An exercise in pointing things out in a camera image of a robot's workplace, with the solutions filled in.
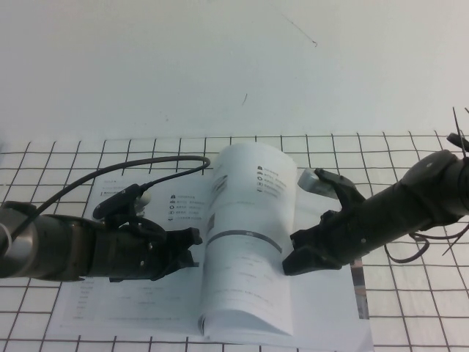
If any left black camera bracket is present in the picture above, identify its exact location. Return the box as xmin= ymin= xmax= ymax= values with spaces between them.
xmin=92 ymin=183 xmax=148 ymax=229

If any white black-grid tablecloth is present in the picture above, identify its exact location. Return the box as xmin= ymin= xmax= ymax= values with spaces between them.
xmin=0 ymin=130 xmax=469 ymax=352

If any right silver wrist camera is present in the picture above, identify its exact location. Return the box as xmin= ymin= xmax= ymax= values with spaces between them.
xmin=297 ymin=168 xmax=339 ymax=199

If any white cable strap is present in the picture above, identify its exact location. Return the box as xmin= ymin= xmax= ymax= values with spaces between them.
xmin=0 ymin=223 xmax=13 ymax=254

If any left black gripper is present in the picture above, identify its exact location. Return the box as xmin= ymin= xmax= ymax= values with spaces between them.
xmin=89 ymin=221 xmax=204 ymax=284

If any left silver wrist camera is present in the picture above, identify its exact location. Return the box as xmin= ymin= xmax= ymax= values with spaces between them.
xmin=134 ymin=188 xmax=154 ymax=216

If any black camera bracket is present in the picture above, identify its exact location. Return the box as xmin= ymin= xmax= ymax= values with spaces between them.
xmin=92 ymin=183 xmax=148 ymax=229
xmin=314 ymin=168 xmax=368 ymax=218

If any left black camera cable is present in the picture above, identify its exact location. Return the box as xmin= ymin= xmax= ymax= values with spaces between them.
xmin=6 ymin=155 xmax=213 ymax=238

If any right black camera bracket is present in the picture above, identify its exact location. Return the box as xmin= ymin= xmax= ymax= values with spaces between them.
xmin=314 ymin=168 xmax=368 ymax=218

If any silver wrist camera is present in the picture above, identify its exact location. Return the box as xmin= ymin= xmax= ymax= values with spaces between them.
xmin=297 ymin=168 xmax=339 ymax=199
xmin=134 ymin=188 xmax=154 ymax=216

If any right thin black cable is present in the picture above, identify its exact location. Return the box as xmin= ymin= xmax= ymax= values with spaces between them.
xmin=383 ymin=222 xmax=469 ymax=264

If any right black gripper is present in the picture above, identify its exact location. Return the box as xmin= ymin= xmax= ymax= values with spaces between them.
xmin=281 ymin=204 xmax=372 ymax=277

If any white product catalogue book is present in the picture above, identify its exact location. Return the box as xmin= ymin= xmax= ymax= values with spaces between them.
xmin=44 ymin=142 xmax=375 ymax=348

